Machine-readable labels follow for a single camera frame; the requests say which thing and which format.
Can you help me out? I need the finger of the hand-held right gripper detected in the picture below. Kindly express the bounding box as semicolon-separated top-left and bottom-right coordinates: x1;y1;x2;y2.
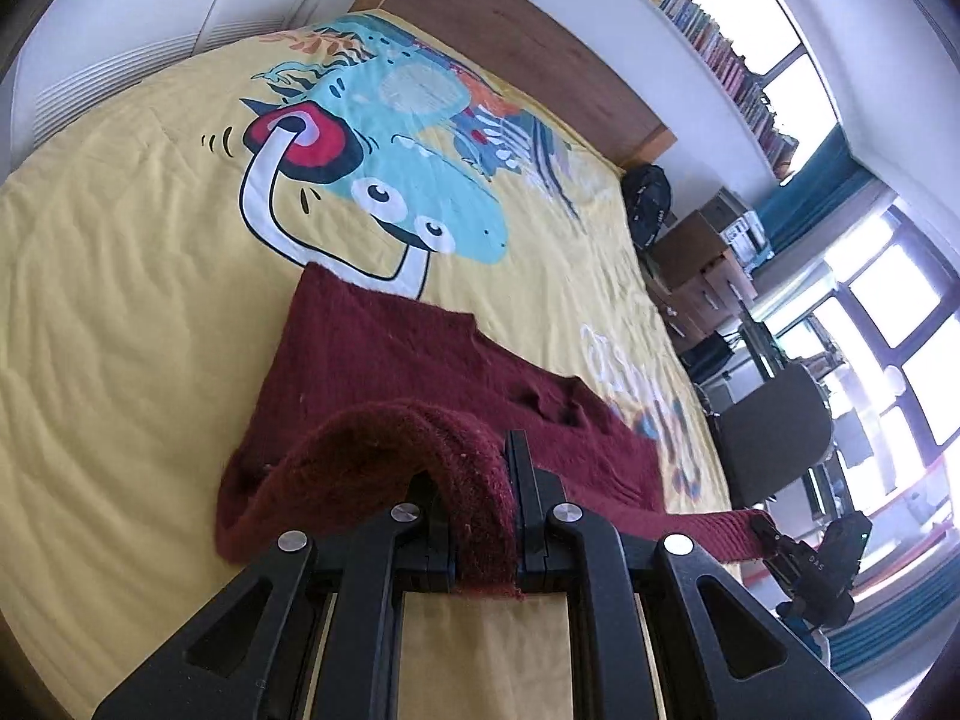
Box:
752;516;797;587

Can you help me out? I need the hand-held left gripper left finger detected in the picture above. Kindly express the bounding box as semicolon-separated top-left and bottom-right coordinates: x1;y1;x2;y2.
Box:
91;476;458;720

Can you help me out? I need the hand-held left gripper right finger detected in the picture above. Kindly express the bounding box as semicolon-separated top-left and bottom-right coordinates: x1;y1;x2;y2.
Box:
504;431;875;720

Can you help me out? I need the maroon knit sweater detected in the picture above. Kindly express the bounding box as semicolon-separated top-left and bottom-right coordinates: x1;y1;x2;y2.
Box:
215;264;773;602

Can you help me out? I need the dark office chair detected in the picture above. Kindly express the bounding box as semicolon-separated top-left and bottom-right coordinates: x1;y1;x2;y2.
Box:
708;364;836;512

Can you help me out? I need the window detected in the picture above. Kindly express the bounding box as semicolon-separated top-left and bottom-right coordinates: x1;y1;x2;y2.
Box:
772;202;960;511

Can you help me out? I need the wooden drawer unit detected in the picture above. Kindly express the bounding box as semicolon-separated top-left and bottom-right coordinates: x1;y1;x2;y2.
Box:
648;210;760;352

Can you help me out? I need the black backpack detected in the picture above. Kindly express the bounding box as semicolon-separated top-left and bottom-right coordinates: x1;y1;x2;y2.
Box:
620;163;673;251

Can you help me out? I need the yellow printed duvet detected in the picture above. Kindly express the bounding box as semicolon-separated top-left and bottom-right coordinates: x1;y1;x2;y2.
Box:
0;10;740;720

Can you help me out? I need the wooden headboard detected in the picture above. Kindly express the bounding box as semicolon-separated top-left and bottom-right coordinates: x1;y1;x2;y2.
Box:
352;0;677;170

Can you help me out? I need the row of books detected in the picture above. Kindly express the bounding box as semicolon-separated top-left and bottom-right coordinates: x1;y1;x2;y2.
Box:
585;0;800;181

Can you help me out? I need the white wardrobe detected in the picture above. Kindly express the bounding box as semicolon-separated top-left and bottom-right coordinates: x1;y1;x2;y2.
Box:
7;0;421;145

